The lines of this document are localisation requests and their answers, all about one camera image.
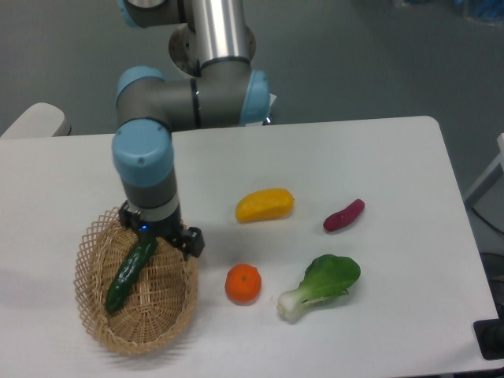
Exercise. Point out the black device at table edge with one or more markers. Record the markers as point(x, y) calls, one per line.
point(489, 335)

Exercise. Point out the green cucumber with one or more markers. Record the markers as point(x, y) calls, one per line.
point(128, 274)

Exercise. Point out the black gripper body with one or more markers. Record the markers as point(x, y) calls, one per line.
point(157, 222)

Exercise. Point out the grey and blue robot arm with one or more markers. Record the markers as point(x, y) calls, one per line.
point(151, 108)

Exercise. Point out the white chair armrest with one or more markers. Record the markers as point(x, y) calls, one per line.
point(41, 120)

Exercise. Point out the orange tangerine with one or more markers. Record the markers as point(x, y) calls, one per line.
point(243, 284)

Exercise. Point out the woven wicker basket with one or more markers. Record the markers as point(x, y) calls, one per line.
point(159, 305)

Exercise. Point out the blue object top right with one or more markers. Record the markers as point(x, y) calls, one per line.
point(488, 12)

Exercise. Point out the green bok choy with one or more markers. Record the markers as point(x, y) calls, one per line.
point(326, 278)

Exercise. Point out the purple sweet potato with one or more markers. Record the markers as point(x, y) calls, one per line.
point(344, 217)

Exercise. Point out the yellow mango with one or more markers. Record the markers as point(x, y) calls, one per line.
point(265, 205)

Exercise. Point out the white furniture frame right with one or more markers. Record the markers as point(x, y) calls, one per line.
point(488, 177)

